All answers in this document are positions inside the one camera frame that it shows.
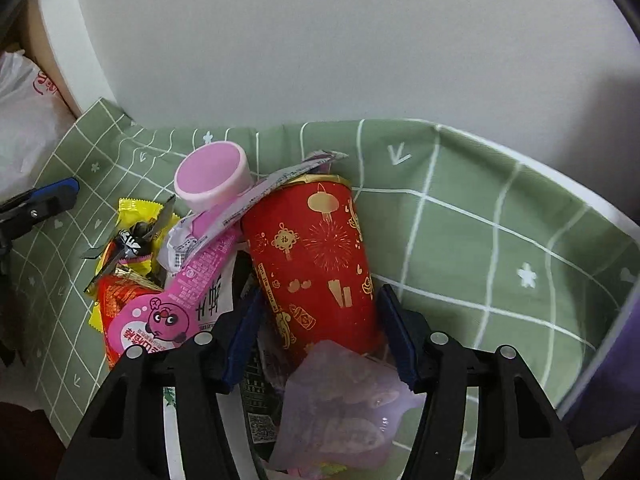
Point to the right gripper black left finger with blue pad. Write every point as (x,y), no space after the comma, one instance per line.
(122,436)

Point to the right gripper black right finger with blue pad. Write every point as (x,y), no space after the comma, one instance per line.
(518,434)

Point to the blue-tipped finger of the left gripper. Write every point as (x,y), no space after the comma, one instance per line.
(21,213)

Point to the red gold paper cup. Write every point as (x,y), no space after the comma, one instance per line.
(307,249)

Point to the white plastic bag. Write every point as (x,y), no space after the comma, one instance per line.
(33,119)

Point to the purple pillow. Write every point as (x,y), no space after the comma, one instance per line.
(610,402)

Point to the pink cartoon snack wrapper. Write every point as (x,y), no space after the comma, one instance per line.
(193,301)

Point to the red orange snack wrapper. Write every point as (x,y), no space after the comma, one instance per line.
(114,292)

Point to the yellow snack wrapper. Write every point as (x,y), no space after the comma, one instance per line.
(133,247)

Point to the clear purple plastic tray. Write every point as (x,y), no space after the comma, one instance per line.
(340,408)

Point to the green grid bed sheet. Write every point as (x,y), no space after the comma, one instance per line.
(490,246)

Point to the pink yogurt bottle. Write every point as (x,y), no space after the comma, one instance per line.
(210,179)

